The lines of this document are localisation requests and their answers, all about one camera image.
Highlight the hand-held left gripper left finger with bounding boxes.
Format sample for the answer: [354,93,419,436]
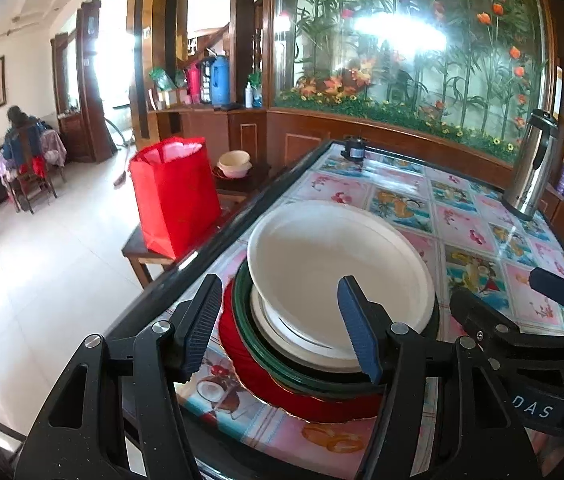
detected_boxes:
[14,274,223,480]

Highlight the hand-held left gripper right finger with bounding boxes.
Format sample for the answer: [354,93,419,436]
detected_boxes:
[337,275,545,480]

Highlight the cream ribbed plastic bowl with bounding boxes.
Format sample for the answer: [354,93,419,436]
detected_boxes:
[257,310,370,367]

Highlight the small white disposable bowl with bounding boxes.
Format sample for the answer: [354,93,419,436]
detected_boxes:
[250,285,313,348]

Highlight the large white disposable bowl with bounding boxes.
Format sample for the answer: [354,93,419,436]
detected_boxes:
[246,200,436,361]

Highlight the red plastic plate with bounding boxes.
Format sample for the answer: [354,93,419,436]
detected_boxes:
[218,277,385,423]

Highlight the fruit print tablecloth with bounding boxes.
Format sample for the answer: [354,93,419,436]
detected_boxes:
[152,142,564,468]

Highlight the wooden side table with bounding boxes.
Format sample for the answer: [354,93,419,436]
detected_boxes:
[122,160,275,291]

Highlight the stainless steel thermos jug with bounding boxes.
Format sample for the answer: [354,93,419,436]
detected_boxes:
[502,109,560,222]

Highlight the red paper bag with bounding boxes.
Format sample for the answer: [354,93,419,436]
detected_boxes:
[128,136,221,259]

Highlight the cream bowl stack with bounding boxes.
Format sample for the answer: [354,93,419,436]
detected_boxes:
[217,150,253,179]

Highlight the broom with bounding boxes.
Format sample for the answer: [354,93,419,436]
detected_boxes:
[114,150,135,188]

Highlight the small black jar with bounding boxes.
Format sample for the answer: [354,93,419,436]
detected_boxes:
[339,136,367,162]

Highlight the wooden chair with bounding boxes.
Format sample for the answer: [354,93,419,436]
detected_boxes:
[12,125,58,213]

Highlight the red thermos flask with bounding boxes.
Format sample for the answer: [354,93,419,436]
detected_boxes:
[185,62,203,106]

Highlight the blue thermos flask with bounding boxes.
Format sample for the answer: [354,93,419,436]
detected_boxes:
[210,55,230,107]

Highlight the green packets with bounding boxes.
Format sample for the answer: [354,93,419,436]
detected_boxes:
[149,67,185,93]

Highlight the floral glass wall panel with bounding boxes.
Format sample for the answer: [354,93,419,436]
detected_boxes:
[267,0,560,161]

